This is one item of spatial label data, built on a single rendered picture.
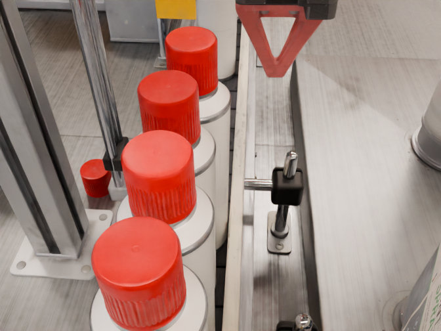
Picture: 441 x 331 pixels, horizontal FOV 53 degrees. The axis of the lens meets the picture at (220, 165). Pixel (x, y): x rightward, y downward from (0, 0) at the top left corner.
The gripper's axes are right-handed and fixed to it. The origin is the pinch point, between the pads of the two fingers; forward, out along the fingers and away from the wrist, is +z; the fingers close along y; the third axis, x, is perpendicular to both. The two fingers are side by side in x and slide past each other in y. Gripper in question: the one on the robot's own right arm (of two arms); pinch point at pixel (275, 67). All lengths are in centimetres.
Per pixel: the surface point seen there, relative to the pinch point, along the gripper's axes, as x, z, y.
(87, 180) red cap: 20.1, 15.3, 0.7
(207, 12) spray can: 7.4, 3.5, 17.8
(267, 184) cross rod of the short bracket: 0.2, 10.8, -3.5
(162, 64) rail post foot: 16.2, 17.7, 29.3
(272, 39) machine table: -2.0, 18.5, 39.2
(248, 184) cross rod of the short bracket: 2.0, 10.8, -3.6
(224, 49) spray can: 5.4, 8.5, 17.9
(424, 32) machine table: -30, 19, 43
